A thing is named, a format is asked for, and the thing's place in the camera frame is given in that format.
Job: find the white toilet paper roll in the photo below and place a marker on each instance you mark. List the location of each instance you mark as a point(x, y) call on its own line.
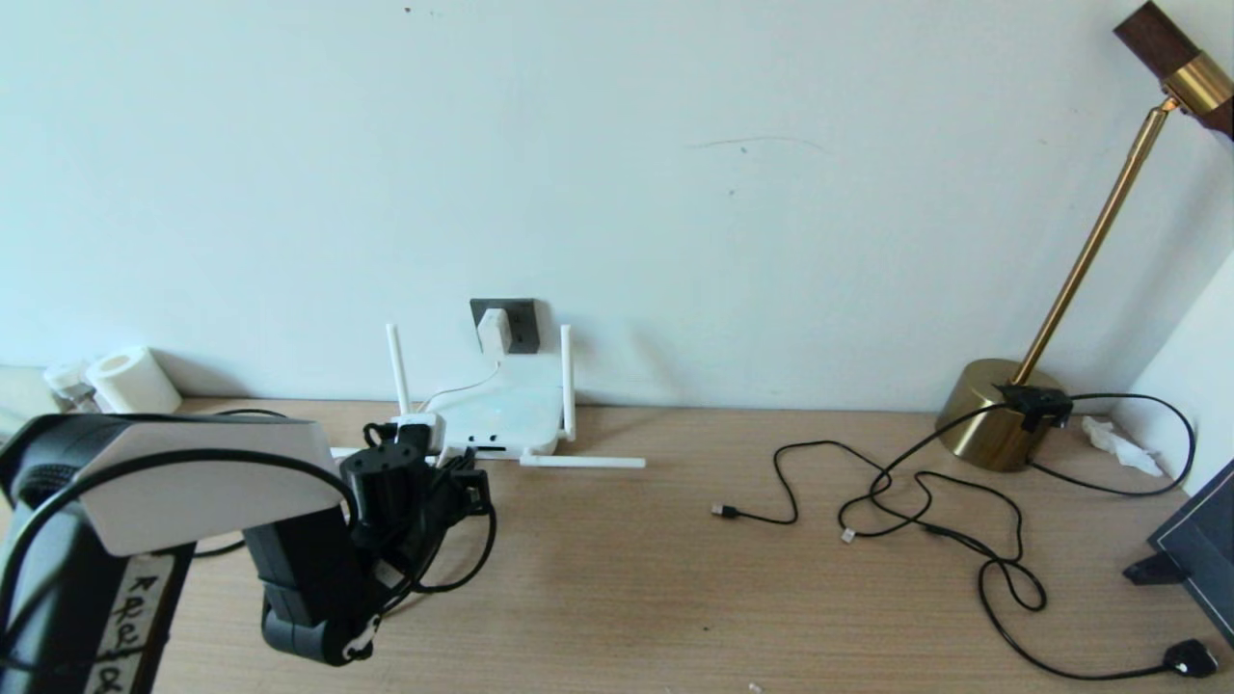
point(135, 383)

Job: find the grey wall socket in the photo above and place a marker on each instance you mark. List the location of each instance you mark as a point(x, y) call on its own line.
point(525, 326)

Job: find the white router with antennas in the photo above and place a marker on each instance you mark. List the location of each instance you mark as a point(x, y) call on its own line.
point(511, 414)

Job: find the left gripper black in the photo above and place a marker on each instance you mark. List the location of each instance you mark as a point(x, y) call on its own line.
point(463, 492)

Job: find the white power adapter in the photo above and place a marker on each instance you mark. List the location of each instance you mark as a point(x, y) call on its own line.
point(494, 331)

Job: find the crumpled white tissue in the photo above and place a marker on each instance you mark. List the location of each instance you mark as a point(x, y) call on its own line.
point(1118, 445)

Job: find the black clip on lamp base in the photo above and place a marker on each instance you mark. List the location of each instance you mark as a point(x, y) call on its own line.
point(1036, 400)

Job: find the black clip stand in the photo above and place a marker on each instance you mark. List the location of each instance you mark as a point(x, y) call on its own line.
point(1152, 571)

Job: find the small clear jar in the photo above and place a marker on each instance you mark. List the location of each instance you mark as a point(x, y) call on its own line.
point(67, 381)

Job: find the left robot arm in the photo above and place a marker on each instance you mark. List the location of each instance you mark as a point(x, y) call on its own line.
point(193, 492)

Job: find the brass desk lamp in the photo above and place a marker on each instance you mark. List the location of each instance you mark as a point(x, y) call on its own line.
point(983, 424)

